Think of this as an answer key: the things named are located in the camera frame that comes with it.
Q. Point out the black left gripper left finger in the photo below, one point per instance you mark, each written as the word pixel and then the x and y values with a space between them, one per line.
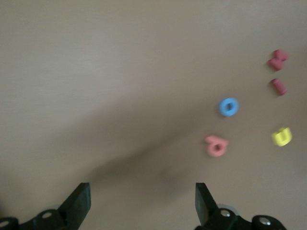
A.
pixel 74 208

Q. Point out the dark red foam letter k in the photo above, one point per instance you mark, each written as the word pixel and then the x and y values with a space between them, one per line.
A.
pixel 278 59

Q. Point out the pink foam letter p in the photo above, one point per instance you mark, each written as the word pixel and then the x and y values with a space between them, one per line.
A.
pixel 211 140

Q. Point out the yellow foam letter u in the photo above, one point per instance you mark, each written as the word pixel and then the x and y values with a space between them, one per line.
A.
pixel 277 139

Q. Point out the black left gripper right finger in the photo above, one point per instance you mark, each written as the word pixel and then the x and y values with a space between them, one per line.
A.
pixel 206 210

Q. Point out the dark red foam letter l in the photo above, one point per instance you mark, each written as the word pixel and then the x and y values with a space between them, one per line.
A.
pixel 279 86

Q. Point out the blue foam letter o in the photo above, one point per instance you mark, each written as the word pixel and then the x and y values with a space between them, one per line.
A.
pixel 221 107

